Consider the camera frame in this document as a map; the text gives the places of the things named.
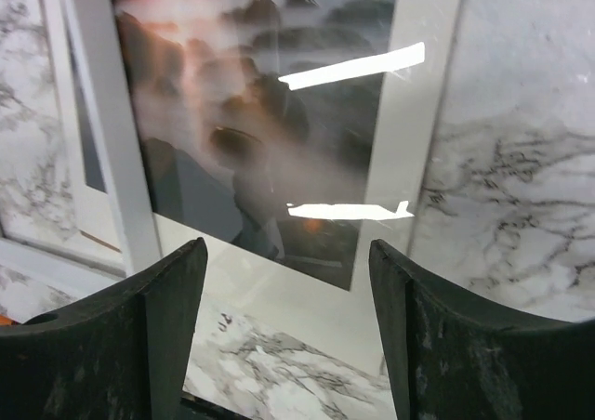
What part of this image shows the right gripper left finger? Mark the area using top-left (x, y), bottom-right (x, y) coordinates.
top-left (1, 239), bottom-right (207, 419)

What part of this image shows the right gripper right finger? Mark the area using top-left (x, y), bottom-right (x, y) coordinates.
top-left (369, 240), bottom-right (594, 419)

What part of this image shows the sunset landscape photo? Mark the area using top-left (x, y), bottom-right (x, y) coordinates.
top-left (112, 0), bottom-right (396, 290)

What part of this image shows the white mat board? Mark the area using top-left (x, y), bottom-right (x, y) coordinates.
top-left (60, 0), bottom-right (461, 373)

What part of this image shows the white picture frame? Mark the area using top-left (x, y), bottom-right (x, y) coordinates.
top-left (1, 0), bottom-right (124, 275)

